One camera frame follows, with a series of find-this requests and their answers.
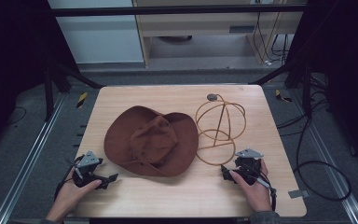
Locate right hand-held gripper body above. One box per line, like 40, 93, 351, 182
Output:
233, 147, 266, 187

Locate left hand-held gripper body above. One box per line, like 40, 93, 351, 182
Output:
72, 150, 104, 189

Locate yellow wire hat stand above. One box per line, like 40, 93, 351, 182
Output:
194, 92, 247, 167

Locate brown wide-brim hat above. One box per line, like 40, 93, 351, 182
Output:
103, 105, 200, 178

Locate person's right hand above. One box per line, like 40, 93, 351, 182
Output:
228, 160, 273, 213

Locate person's left hand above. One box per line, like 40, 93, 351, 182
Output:
45, 167, 103, 223

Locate grey tape piece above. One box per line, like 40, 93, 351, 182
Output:
288, 189, 310, 200

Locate yellow black striped tape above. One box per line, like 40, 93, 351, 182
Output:
76, 91, 89, 109
274, 89, 293, 104

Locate black metal stand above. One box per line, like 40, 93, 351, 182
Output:
41, 59, 105, 123
250, 60, 315, 119

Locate white cabinet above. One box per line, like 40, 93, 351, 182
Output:
47, 0, 145, 65

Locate light wooden desk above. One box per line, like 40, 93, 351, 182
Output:
131, 0, 308, 67

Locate black horizontal bar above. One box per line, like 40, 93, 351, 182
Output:
48, 4, 307, 18

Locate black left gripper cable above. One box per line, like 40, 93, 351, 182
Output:
53, 154, 85, 201

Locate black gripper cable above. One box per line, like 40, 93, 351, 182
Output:
53, 154, 85, 201
248, 172, 278, 213

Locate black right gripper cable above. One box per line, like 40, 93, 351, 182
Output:
248, 172, 278, 213

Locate black floor cable loop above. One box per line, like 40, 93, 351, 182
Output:
275, 74, 352, 203

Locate metal floor rail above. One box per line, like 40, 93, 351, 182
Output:
288, 88, 358, 224
0, 92, 68, 224

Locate hanging desk cables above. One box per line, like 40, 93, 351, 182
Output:
251, 3, 292, 67

